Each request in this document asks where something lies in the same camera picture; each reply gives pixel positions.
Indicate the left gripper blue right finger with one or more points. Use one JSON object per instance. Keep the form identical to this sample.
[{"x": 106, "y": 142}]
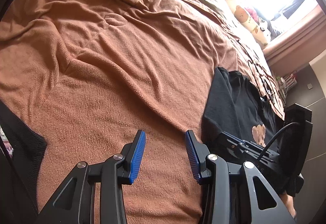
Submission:
[{"x": 197, "y": 153}]

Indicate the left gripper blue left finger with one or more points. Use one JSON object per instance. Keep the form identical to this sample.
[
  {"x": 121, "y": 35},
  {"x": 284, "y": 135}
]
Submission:
[{"x": 134, "y": 157}]

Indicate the black printed t-shirt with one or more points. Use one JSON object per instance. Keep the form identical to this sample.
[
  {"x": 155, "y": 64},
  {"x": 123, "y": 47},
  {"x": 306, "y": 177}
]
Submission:
[{"x": 235, "y": 106}]

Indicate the black clothes pile left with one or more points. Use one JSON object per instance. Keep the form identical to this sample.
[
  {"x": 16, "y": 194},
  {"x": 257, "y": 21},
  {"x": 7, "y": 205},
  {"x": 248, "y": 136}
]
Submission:
[{"x": 22, "y": 152}]

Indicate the striped bag on cabinet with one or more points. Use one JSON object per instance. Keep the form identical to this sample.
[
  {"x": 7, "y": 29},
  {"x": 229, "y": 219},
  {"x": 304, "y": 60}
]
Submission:
[{"x": 287, "y": 82}]

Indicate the brown bed blanket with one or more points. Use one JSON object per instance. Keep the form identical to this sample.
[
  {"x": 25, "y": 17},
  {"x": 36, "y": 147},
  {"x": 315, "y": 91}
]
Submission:
[{"x": 88, "y": 74}]

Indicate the pink right curtain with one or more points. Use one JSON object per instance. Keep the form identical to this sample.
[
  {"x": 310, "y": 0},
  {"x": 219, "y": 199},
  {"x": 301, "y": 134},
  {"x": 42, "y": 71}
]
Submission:
[{"x": 295, "y": 48}]

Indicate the bear print long pillow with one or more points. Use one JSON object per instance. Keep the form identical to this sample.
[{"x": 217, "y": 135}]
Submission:
[{"x": 250, "y": 20}]

